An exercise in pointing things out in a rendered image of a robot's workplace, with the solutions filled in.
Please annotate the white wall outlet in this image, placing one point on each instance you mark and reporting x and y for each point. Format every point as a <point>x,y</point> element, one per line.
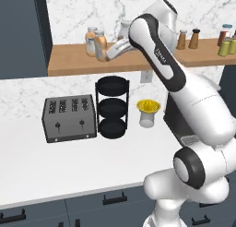
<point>146,76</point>

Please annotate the brown shaker with black cap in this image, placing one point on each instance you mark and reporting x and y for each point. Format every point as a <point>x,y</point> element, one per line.
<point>194,39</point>

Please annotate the yellow and white juicer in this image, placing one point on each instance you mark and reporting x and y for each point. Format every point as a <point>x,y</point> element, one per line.
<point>148,112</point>

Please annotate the tall glass jar orange contents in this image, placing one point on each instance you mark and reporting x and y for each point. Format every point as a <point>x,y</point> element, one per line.
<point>100,44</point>

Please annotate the grey four-slot toaster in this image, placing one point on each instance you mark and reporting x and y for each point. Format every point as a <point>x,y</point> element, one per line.
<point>69,120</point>

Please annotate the dark blue drawer front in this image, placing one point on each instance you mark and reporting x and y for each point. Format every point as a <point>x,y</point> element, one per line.
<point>221,215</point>
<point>92,209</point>
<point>37,213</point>

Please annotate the small clear glass jar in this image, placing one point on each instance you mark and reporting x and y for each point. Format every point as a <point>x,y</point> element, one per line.
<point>90,47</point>

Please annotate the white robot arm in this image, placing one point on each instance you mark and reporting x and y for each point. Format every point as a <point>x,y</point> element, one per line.
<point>196,113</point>

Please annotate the glass jar with orange contents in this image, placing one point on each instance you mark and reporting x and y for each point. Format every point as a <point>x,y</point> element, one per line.
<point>91,33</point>

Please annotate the black three-tier stand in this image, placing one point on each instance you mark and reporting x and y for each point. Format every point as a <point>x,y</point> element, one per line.
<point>112,107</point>

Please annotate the red condiment bottle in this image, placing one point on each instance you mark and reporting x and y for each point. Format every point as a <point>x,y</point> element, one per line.
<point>224,33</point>

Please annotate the yellow-green condiment bottle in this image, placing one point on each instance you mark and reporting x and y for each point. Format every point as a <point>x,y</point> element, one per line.
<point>233,46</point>
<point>224,47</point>

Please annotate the wooden wall shelf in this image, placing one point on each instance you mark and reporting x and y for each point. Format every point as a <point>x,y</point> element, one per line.
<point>73,63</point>

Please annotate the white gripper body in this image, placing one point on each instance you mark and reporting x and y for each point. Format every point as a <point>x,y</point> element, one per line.
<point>115,50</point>

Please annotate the dark blue tall cabinet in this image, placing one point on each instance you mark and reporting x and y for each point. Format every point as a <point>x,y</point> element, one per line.
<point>21,33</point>

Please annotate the dark blue side cabinet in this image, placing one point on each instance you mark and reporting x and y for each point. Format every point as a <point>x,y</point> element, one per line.
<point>229,80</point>

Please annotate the brown shaker with silver cap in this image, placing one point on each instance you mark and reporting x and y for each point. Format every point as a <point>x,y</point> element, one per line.
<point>181,40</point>

